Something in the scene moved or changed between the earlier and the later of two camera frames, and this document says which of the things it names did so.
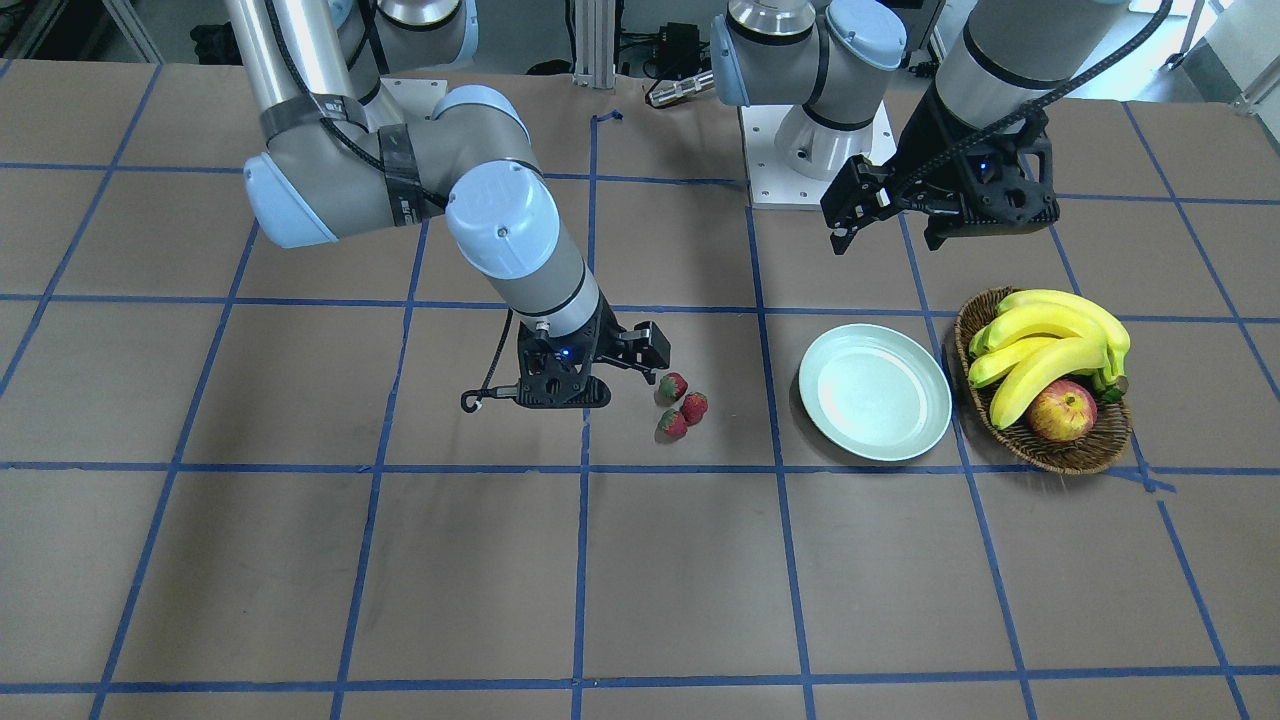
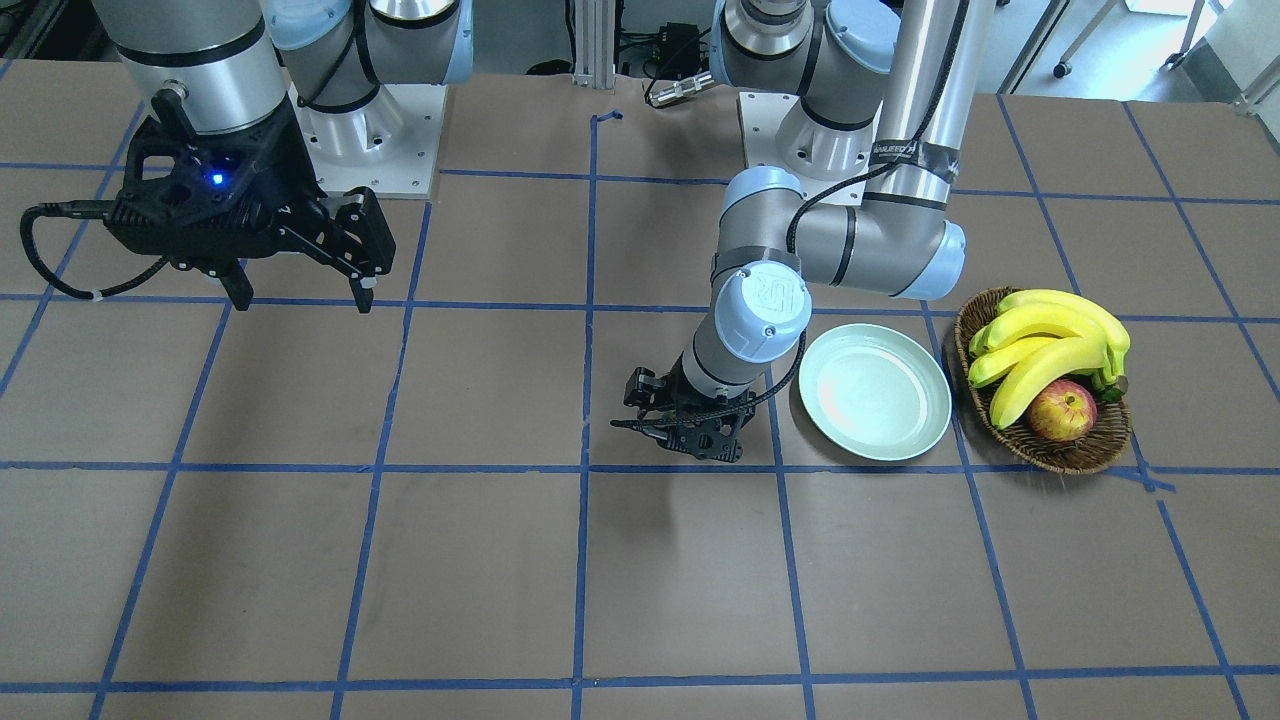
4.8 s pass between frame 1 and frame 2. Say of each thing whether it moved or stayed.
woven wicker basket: stayed
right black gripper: moved
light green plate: stayed
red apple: stayed
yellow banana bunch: stayed
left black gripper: moved
